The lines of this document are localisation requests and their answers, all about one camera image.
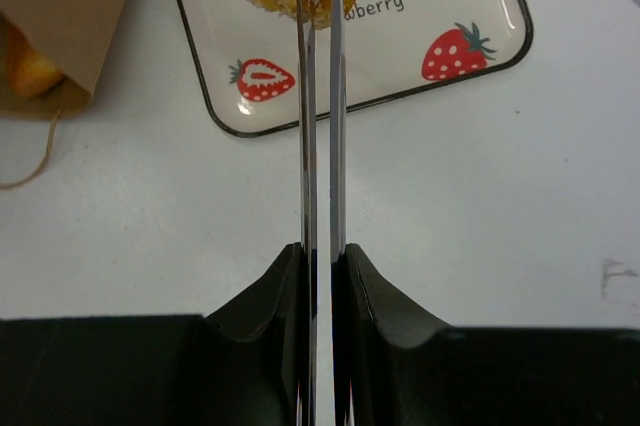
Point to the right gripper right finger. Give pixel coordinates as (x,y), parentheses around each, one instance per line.
(387,379)

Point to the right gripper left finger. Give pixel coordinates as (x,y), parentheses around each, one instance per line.
(249,370)

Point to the metal tongs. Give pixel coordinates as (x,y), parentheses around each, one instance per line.
(322,104)

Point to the brown paper bag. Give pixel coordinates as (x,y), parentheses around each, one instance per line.
(76,36)

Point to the orange fake bread roll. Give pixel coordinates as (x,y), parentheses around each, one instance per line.
(29,73)

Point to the strawberry print tray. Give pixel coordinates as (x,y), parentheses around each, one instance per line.
(247,59)

